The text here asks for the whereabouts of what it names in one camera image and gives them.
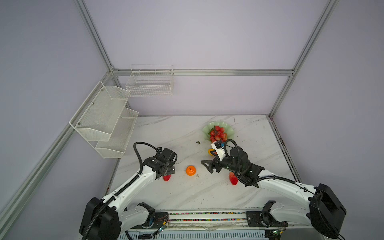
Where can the green scalloped fruit bowl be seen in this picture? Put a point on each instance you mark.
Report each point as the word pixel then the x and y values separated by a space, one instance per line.
pixel 207 128

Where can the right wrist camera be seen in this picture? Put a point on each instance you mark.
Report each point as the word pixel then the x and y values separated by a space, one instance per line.
pixel 218 147

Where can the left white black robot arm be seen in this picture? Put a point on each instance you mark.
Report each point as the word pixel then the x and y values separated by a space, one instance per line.
pixel 106 218

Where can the red strawberry bunch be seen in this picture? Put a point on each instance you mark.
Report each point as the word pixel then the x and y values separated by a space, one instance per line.
pixel 217 133

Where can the white mesh shelf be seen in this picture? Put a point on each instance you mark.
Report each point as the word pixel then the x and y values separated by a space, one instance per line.
pixel 97 118
pixel 115 148

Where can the white wire wall basket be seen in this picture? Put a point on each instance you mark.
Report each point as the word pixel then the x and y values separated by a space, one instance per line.
pixel 151 81

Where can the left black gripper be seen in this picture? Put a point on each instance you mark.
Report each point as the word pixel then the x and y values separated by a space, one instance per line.
pixel 170 169

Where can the lower white mesh shelf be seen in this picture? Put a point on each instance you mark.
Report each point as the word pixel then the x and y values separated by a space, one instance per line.
pixel 115 148

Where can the red yellow fake mango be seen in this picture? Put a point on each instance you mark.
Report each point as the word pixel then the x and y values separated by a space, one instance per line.
pixel 212 152

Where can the orange fake tangerine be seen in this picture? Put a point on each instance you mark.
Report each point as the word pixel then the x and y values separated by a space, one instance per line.
pixel 191 170

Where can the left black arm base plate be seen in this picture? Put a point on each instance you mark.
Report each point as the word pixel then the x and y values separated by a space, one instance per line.
pixel 156 221

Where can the red fake apple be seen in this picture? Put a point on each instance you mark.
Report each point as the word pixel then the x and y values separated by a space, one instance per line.
pixel 233 179
pixel 167 178

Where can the upper white mesh shelf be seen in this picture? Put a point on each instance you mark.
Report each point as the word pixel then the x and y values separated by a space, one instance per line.
pixel 97 118

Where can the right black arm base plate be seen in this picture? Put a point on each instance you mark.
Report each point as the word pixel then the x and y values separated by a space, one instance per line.
pixel 260 219

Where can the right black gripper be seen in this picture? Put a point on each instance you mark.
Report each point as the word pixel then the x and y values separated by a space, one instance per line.
pixel 210 168

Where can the aluminium front rail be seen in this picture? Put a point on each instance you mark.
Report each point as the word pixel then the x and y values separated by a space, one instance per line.
pixel 222 218

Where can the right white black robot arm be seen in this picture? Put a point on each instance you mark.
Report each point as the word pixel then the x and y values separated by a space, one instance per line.
pixel 316 206

